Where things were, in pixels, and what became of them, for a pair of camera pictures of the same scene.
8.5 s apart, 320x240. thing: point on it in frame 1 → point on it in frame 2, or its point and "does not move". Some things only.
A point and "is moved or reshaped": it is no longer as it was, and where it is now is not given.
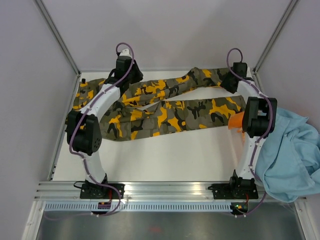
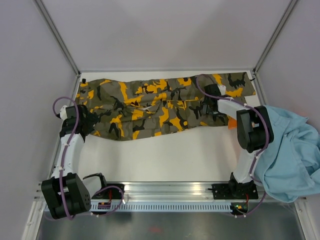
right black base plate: [234, 191] does not move
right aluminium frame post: [292, 4] does not move
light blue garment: [288, 166] does not move
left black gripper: [139, 76] → [91, 120]
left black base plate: [93, 191] does not move
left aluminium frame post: [58, 36] does not move
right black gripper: [224, 83] → [208, 111]
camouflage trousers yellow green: [158, 107] is moved or reshaped
